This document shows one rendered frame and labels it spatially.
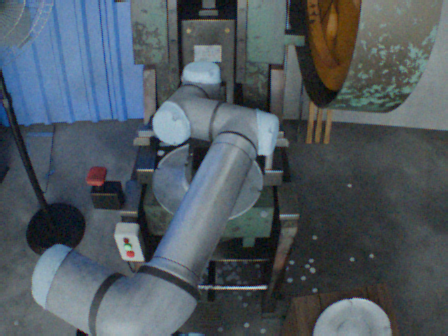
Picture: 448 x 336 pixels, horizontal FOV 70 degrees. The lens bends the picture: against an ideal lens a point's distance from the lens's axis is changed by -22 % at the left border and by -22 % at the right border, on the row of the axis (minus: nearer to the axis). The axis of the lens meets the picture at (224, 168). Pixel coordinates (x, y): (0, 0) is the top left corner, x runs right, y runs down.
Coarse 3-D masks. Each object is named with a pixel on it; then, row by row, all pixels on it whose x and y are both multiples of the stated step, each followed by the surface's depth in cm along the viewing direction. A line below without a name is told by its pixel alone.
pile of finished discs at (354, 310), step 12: (348, 300) 121; (360, 300) 120; (324, 312) 118; (336, 312) 117; (348, 312) 117; (360, 312) 116; (372, 312) 116; (384, 312) 115; (324, 324) 114; (336, 324) 114; (348, 324) 113; (360, 324) 112; (372, 324) 112; (384, 324) 112
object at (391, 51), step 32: (384, 0) 57; (416, 0) 57; (288, 32) 117; (384, 32) 62; (416, 32) 61; (352, 64) 69; (384, 64) 68; (416, 64) 67; (320, 96) 110; (352, 96) 80; (384, 96) 78
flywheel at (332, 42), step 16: (304, 0) 124; (320, 0) 114; (336, 0) 96; (352, 0) 83; (320, 16) 117; (336, 16) 105; (352, 16) 84; (320, 32) 117; (336, 32) 100; (352, 32) 86; (320, 48) 113; (336, 48) 102; (352, 48) 78; (320, 64) 110; (336, 64) 101; (336, 80) 94
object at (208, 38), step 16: (192, 16) 97; (208, 16) 97; (224, 16) 97; (192, 32) 97; (208, 32) 97; (224, 32) 97; (192, 48) 100; (208, 48) 100; (224, 48) 100; (224, 64) 104; (224, 80) 107; (224, 96) 107
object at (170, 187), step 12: (168, 156) 113; (180, 156) 113; (168, 168) 109; (180, 168) 109; (252, 168) 109; (156, 180) 106; (168, 180) 106; (180, 180) 106; (252, 180) 106; (156, 192) 103; (168, 192) 103; (180, 192) 103; (168, 204) 100; (240, 204) 100; (252, 204) 100
